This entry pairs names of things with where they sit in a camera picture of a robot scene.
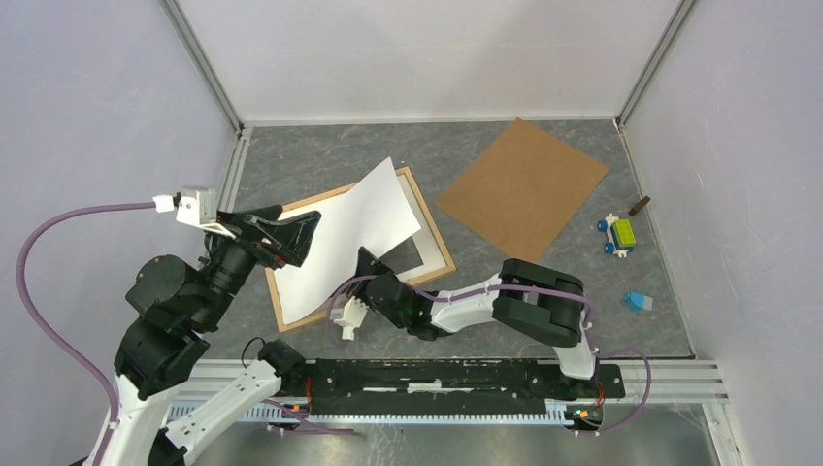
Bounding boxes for toy car with green block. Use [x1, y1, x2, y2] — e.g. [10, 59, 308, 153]
[597, 214, 637, 259]

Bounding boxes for blue toy block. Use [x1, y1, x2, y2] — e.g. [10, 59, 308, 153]
[623, 292, 653, 313]

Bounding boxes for sunflower photo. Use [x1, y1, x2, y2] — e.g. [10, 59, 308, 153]
[274, 157, 421, 324]

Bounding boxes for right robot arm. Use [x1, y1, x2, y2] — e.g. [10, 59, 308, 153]
[334, 249, 600, 396]

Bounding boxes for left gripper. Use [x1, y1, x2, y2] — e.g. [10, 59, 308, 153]
[197, 202, 324, 326]

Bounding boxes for wooden picture frame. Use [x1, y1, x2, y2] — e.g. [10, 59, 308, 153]
[262, 166, 458, 334]

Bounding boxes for brown backing board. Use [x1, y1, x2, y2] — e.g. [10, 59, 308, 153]
[437, 118, 609, 262]

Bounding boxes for blue white cable duct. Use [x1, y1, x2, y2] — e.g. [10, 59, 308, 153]
[168, 401, 606, 426]

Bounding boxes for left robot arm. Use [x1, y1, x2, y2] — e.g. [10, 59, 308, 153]
[87, 199, 321, 465]

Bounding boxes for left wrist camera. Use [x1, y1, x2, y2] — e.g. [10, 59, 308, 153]
[152, 186, 237, 239]

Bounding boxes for small brown block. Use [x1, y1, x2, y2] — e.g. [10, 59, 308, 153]
[628, 196, 650, 216]

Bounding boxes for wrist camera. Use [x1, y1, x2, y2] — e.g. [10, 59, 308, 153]
[152, 186, 237, 239]
[331, 297, 369, 342]

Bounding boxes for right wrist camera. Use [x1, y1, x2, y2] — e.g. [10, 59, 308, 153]
[331, 297, 369, 342]

